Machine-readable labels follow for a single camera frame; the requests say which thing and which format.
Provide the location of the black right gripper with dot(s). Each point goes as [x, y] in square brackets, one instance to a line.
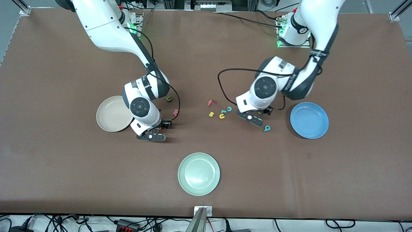
[165, 124]

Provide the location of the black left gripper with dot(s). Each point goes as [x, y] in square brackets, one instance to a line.
[266, 111]

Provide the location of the teal letter q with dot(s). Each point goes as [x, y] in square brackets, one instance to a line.
[267, 128]

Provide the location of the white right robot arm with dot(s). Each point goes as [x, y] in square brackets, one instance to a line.
[106, 29]

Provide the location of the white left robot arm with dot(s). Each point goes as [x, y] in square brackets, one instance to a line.
[318, 19]

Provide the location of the blue plate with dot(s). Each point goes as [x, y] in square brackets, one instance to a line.
[309, 120]

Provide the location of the red letter f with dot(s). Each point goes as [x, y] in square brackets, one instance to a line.
[210, 102]

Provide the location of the beige brown plate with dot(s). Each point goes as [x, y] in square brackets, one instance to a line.
[111, 114]

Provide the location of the pale green plate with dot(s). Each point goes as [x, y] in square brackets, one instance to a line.
[199, 174]

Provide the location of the black orange power strip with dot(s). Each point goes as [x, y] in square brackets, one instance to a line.
[127, 225]

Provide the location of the grey equipment box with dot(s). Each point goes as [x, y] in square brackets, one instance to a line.
[209, 5]

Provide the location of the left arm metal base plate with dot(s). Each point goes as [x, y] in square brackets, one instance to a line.
[281, 44]

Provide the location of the aluminium camera mount profile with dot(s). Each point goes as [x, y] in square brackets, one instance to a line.
[201, 220]

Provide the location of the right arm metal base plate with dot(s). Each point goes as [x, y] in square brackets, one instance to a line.
[139, 22]

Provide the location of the aluminium frame post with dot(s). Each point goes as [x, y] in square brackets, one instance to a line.
[399, 11]
[22, 8]

